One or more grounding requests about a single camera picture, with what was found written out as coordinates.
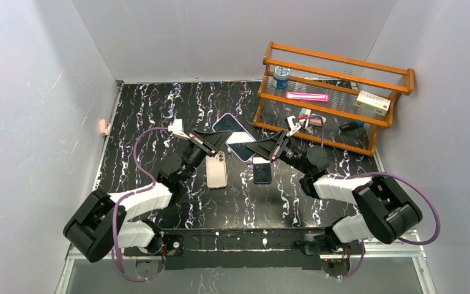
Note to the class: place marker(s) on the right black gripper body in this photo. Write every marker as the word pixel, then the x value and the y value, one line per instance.
pixel 278 147

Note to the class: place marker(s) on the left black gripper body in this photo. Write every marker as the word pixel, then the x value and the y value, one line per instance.
pixel 202 143

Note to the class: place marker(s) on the bare black phone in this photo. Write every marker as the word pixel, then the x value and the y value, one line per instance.
pixel 262 172

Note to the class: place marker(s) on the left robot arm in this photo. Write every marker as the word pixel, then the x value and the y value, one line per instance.
pixel 105 223

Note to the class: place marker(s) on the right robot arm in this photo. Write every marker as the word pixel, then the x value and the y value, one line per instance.
pixel 386 211

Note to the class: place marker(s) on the blue white round jar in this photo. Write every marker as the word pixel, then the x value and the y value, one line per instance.
pixel 280 77

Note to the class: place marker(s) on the orange wooden shelf rack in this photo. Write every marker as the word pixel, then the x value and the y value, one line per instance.
pixel 341 78

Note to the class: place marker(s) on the white red small box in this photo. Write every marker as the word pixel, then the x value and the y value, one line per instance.
pixel 371 102

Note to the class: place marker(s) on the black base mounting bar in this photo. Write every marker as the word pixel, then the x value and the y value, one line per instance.
pixel 292 259

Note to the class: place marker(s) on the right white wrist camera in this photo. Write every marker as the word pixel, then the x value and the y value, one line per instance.
pixel 294 124

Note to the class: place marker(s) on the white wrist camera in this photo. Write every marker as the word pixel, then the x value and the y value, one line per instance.
pixel 294 124
pixel 176 129

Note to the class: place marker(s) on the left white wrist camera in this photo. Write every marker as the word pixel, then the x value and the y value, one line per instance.
pixel 176 129

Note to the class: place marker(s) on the pink wall clip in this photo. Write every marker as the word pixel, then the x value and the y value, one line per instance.
pixel 104 127

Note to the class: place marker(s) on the aluminium frame rail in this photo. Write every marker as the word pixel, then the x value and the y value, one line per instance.
pixel 401 247

